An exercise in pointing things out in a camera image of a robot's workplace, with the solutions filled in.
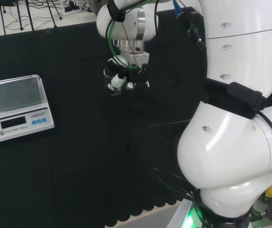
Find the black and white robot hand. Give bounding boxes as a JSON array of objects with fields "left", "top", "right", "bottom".
[{"left": 106, "top": 52, "right": 151, "bottom": 95}]

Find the small clear glass beaker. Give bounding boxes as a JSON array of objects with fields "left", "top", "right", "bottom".
[{"left": 103, "top": 67, "right": 122, "bottom": 96}]

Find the white electronic balance steel pan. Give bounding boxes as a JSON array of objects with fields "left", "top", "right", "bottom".
[{"left": 0, "top": 74, "right": 56, "bottom": 143}]

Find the black bench cloth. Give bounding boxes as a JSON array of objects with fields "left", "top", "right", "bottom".
[{"left": 0, "top": 8, "right": 209, "bottom": 228}]

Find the white power strip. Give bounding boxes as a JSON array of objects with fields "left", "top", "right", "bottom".
[{"left": 60, "top": 5, "right": 98, "bottom": 17}]

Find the black tripod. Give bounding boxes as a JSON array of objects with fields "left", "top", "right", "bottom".
[{"left": 0, "top": 0, "right": 64, "bottom": 36}]

